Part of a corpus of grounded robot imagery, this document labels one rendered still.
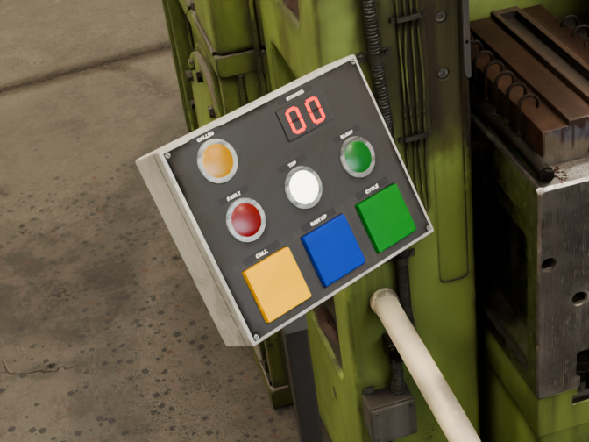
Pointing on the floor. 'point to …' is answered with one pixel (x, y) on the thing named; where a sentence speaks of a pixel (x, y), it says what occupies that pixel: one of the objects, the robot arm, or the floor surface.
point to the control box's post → (302, 380)
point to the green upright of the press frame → (361, 358)
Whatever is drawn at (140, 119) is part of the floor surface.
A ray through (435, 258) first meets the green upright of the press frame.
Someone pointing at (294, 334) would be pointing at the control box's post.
